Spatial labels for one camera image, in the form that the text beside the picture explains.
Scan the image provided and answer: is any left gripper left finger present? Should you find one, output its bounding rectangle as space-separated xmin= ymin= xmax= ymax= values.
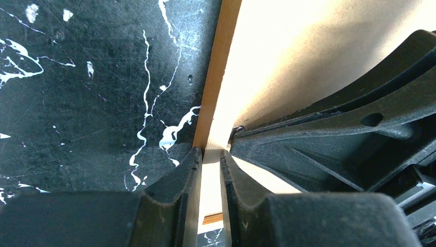
xmin=1 ymin=147 xmax=202 ymax=246

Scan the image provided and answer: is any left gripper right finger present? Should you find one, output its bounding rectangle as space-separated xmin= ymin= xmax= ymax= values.
xmin=220 ymin=151 xmax=421 ymax=246

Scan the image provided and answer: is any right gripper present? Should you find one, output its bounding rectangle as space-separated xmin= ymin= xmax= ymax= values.
xmin=230 ymin=30 xmax=435 ymax=246

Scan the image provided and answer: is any brown backing board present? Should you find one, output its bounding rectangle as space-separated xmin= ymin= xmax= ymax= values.
xmin=219 ymin=1 xmax=435 ymax=133

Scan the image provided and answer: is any wooden picture frame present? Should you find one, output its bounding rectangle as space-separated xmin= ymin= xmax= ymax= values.
xmin=193 ymin=1 xmax=242 ymax=226

